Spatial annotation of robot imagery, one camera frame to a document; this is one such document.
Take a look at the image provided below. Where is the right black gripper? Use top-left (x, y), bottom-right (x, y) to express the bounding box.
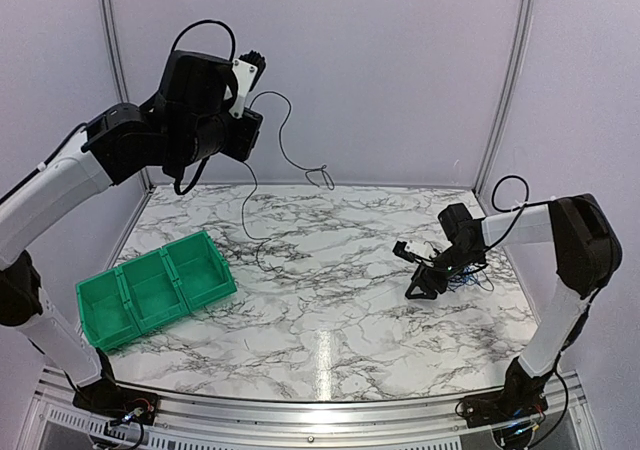
top-left (405, 244), bottom-right (483, 300)

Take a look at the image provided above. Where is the thin black cable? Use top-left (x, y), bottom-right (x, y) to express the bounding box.
top-left (241, 91), bottom-right (335, 275)

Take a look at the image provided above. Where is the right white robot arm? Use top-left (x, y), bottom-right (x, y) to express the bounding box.
top-left (393, 193), bottom-right (622, 418)

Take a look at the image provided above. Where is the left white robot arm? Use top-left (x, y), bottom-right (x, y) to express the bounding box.
top-left (1, 45), bottom-right (266, 415)

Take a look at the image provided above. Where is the green three-compartment plastic bin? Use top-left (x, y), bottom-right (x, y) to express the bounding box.
top-left (76, 231), bottom-right (237, 352)

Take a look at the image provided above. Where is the tangled blue cable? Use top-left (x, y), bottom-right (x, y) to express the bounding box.
top-left (446, 264), bottom-right (494, 294)

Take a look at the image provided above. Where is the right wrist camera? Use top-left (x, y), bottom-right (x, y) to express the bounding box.
top-left (393, 240), bottom-right (440, 263)

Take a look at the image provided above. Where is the back aluminium frame rail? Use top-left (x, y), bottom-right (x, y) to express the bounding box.
top-left (149, 179), bottom-right (476, 190)

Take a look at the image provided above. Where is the left aluminium frame post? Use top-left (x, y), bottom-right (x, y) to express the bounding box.
top-left (96, 0), bottom-right (154, 191)

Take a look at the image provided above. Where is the aluminium frame post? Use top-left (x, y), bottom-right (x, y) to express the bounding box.
top-left (473, 0), bottom-right (535, 197)
top-left (96, 0), bottom-right (154, 191)

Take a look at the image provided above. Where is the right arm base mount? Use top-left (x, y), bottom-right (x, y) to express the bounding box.
top-left (454, 391), bottom-right (548, 428)

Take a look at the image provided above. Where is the front aluminium rail base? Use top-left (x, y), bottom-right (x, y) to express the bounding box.
top-left (17, 367), bottom-right (602, 449)

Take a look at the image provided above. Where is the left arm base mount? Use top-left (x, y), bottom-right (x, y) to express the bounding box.
top-left (73, 387), bottom-right (160, 425)

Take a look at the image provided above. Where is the right aluminium frame post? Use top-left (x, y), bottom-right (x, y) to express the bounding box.
top-left (473, 0), bottom-right (535, 197)

